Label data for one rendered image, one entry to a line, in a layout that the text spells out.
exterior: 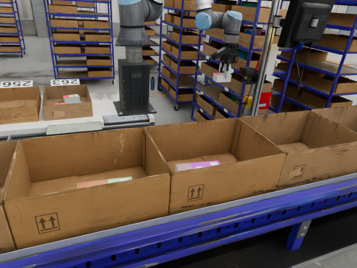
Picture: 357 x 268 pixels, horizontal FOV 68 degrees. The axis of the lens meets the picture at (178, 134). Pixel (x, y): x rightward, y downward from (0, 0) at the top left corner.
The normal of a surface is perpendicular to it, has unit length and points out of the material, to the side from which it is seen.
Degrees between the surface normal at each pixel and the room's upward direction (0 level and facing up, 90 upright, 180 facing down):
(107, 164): 89
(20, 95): 89
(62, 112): 91
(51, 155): 90
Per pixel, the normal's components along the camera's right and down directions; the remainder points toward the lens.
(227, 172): 0.36, 0.45
